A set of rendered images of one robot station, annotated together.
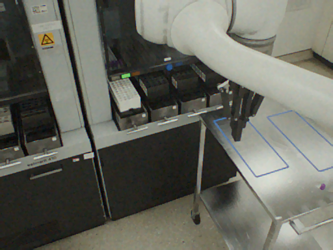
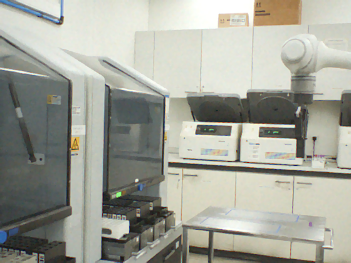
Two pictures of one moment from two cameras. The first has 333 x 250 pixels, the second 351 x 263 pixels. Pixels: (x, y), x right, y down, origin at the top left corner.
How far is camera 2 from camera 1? 1.36 m
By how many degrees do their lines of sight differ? 59
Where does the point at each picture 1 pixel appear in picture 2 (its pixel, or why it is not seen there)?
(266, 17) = not seen: hidden behind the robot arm
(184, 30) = (323, 52)
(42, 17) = (76, 119)
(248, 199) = not seen: outside the picture
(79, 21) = (94, 129)
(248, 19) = not seen: hidden behind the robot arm
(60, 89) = (74, 210)
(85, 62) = (93, 177)
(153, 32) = (309, 54)
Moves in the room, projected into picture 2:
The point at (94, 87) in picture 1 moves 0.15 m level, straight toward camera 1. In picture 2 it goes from (95, 210) to (129, 215)
